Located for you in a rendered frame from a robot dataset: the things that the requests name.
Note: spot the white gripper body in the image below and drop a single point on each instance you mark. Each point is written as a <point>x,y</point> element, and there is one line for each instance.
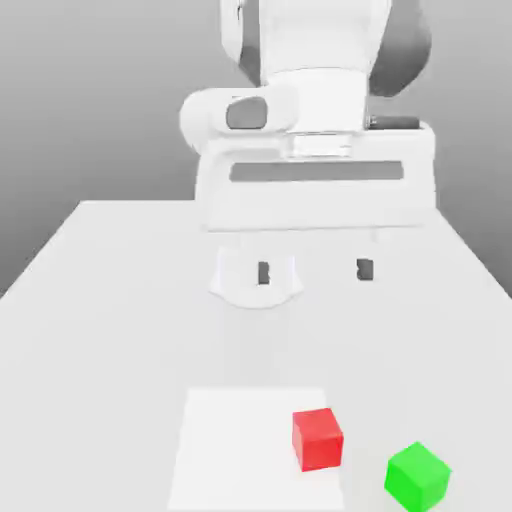
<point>312,204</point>

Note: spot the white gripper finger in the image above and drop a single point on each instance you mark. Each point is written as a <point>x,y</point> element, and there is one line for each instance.
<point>364,270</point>
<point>263,274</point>

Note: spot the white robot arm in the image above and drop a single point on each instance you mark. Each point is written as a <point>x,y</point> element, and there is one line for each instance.
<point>320,48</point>

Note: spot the small red cube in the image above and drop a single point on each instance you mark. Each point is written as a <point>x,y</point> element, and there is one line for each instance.
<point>318,440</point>

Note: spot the small green cube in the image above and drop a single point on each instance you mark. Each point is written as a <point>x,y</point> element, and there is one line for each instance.
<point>418,478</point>

